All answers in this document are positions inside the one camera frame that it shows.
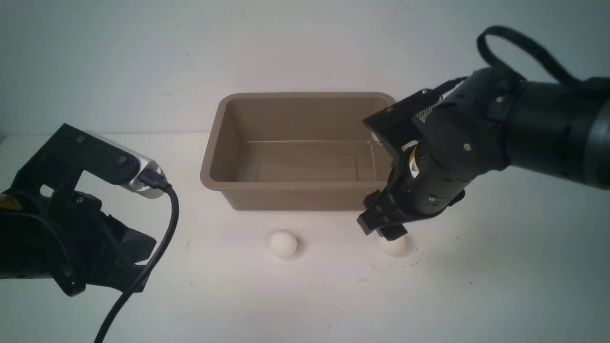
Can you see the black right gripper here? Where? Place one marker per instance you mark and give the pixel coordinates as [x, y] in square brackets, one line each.
[459, 142]

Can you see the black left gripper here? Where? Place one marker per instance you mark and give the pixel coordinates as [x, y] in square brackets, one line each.
[76, 245]

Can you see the white ping-pong ball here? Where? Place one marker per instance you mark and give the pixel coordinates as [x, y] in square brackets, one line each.
[283, 244]
[394, 248]

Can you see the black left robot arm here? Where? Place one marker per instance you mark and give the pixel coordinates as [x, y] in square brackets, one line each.
[76, 244]

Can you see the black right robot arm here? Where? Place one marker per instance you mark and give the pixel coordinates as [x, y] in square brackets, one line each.
[547, 128]

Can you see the tan plastic storage bin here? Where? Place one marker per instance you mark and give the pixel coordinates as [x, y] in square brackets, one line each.
[296, 151]

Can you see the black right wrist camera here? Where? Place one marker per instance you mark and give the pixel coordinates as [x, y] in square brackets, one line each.
[398, 124]

